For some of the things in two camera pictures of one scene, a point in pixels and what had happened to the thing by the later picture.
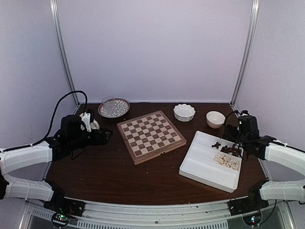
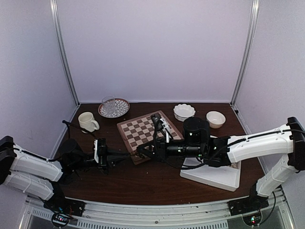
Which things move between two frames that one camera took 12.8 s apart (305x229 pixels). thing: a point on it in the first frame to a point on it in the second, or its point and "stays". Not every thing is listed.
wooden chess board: x=149 y=135 stays
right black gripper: x=232 y=128 to x=159 y=150
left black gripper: x=103 y=140 to x=106 y=158
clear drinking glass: x=109 y=104 stays
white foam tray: x=214 y=161 stays
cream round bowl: x=215 y=119 stays
